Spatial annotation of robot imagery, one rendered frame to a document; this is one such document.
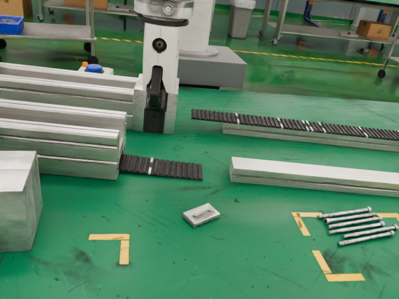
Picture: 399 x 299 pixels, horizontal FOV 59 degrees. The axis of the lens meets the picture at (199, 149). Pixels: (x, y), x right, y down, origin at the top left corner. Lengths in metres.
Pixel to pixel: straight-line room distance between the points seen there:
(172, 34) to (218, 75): 0.59
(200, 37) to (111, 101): 0.46
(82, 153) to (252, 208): 0.29
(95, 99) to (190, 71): 0.39
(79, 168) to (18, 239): 0.17
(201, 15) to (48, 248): 0.81
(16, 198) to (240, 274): 0.29
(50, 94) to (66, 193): 0.26
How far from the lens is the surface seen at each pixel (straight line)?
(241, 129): 0.82
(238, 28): 5.70
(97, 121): 0.65
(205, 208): 0.56
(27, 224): 0.49
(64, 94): 0.79
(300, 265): 0.53
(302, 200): 0.65
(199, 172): 0.65
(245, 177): 0.65
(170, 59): 0.51
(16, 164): 0.50
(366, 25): 6.58
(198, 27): 1.12
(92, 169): 0.61
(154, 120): 0.55
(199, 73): 1.08
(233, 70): 1.09
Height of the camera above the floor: 1.14
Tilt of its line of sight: 29 degrees down
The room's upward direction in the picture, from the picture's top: 8 degrees clockwise
